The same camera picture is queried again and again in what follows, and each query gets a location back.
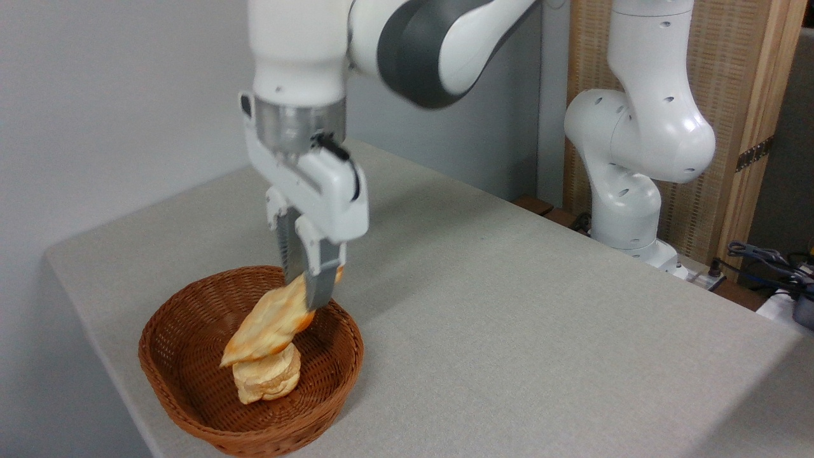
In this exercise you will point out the brown wicker basket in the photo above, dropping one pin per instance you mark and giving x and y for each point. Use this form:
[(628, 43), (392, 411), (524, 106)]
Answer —
[(184, 324)]

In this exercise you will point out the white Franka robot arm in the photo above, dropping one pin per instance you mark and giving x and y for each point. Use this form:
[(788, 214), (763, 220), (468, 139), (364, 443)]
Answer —
[(642, 127)]

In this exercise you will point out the brown wooden plank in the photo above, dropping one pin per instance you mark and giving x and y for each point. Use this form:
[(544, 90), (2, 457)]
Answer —
[(537, 205)]

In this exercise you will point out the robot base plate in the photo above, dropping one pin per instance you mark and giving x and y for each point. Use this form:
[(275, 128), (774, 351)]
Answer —
[(690, 270)]

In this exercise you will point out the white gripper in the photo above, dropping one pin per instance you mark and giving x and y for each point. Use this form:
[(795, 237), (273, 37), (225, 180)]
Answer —
[(331, 197)]

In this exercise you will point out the wooden folding screen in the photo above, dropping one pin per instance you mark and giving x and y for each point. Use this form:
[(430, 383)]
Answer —
[(731, 63)]

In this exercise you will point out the long braided bread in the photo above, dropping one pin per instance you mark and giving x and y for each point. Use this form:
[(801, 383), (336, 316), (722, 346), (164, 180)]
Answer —
[(270, 324)]

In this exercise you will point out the metal screen hinge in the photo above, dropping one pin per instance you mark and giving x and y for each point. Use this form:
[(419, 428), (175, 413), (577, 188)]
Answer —
[(753, 154)]

